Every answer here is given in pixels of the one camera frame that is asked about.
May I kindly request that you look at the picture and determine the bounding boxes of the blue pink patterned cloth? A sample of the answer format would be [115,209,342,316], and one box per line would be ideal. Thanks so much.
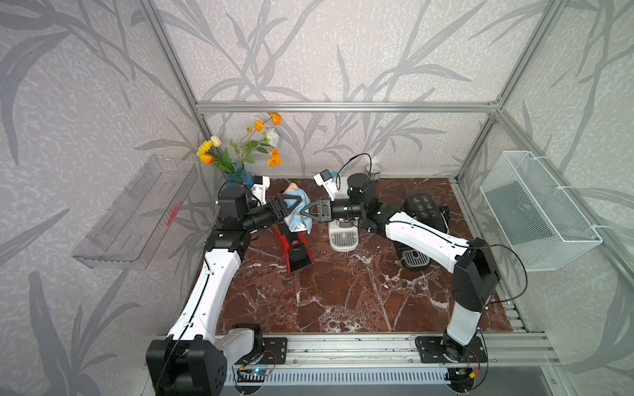
[284,182,313,234]

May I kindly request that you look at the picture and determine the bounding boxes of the white coffee machine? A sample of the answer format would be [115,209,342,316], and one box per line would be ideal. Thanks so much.
[328,220,358,252]

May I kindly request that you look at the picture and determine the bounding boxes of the red coffee machine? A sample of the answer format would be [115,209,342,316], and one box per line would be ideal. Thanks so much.
[273,223,314,274]

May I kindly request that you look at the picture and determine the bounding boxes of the black coffee machine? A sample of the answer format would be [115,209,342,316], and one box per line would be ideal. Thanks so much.
[393,191,449,272]

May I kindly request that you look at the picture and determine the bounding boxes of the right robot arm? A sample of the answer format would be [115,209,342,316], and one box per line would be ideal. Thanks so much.
[300,198,500,362]

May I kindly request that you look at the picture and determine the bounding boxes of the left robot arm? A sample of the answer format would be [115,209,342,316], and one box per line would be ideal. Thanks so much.
[145,187,302,395]

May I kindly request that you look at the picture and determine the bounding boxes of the blue glass vase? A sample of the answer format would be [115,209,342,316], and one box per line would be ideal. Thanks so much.
[226,163,254,187]

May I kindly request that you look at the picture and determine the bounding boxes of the tin can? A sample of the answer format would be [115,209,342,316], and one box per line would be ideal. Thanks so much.
[366,163,381,182]

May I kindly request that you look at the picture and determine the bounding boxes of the orange yellow artificial flowers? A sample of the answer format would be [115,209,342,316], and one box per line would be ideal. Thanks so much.
[196,112,282,173]

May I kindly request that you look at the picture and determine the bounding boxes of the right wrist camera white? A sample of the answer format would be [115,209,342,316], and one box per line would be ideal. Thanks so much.
[314,169,378,201]

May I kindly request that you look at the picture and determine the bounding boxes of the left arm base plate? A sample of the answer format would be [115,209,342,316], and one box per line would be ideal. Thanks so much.
[254,337,288,366]

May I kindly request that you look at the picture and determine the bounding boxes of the clear plastic wall shelf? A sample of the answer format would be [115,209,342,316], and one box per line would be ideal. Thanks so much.
[71,155,198,270]

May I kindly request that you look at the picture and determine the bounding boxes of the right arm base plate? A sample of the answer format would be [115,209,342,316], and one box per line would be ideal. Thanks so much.
[414,333,488,364]

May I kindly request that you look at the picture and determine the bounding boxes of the white wire mesh basket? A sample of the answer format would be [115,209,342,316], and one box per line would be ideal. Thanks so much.
[480,151,603,272]

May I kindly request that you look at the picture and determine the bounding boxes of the aluminium front rail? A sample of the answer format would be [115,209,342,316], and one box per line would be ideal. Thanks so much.
[211,333,561,372]

